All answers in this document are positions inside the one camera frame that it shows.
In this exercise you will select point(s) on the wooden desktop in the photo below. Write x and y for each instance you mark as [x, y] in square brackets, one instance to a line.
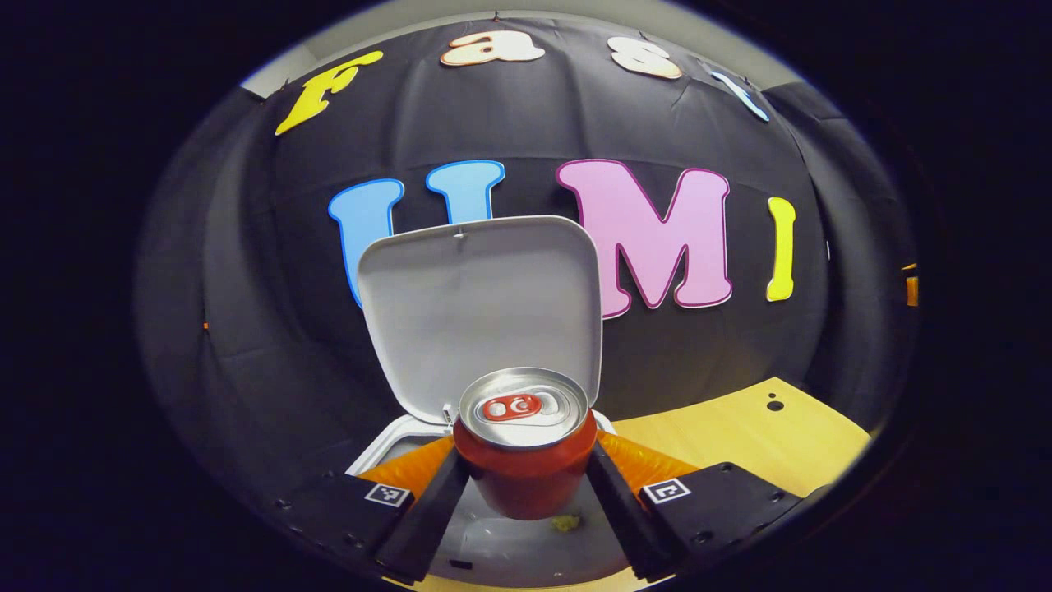
[740, 436]

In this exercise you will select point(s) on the red pop can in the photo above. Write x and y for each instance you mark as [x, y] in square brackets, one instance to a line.
[526, 477]

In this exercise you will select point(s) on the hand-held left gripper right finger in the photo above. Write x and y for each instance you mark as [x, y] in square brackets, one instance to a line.
[612, 510]

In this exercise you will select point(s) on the white desktop garbage bin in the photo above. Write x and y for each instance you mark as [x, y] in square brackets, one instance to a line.
[477, 304]

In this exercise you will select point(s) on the yellow-green paper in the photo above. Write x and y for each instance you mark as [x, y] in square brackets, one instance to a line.
[565, 523]

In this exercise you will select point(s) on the black backdrop cloth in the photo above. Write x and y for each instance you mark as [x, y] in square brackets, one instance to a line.
[526, 123]

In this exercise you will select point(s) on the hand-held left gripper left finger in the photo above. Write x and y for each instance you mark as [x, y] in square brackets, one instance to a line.
[436, 510]

